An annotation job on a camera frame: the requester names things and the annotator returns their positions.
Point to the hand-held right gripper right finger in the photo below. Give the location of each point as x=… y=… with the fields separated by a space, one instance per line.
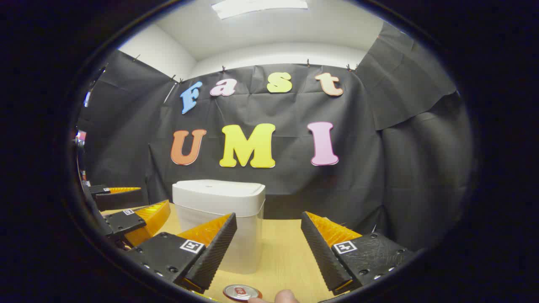
x=320 y=252

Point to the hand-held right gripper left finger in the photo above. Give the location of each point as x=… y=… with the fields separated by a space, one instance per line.
x=219 y=248

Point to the red pop can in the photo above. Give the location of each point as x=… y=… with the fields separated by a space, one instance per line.
x=240 y=292

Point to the black backdrop cloth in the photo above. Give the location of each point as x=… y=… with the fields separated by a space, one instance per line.
x=294 y=185

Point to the white desktop garbage bin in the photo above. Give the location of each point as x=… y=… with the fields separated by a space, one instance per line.
x=219 y=198

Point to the wooden desktop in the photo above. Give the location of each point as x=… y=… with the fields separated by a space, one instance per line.
x=278 y=252

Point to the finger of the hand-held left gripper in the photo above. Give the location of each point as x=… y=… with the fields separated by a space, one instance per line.
x=122 y=198
x=122 y=223

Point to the ceiling light panel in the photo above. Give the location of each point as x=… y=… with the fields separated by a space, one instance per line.
x=257 y=7

